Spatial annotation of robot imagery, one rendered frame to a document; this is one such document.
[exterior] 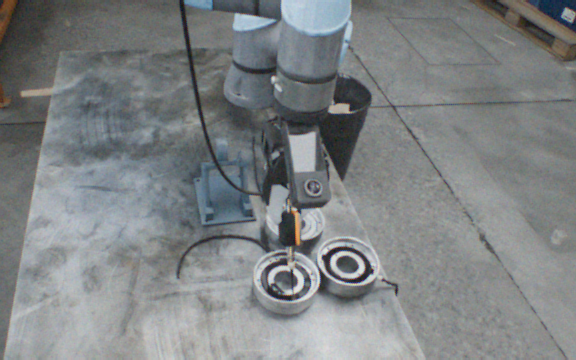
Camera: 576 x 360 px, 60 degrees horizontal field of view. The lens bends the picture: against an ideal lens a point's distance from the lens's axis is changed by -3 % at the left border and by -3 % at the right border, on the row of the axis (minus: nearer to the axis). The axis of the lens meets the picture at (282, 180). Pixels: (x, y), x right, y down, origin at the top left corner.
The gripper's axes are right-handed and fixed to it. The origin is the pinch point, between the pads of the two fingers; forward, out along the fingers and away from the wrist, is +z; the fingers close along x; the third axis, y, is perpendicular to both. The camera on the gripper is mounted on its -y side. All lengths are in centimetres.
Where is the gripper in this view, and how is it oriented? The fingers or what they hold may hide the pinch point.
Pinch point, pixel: (289, 220)
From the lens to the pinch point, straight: 76.5
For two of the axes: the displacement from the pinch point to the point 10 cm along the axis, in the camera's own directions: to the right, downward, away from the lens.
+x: -9.6, 0.9, -2.6
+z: -1.0, 7.5, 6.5
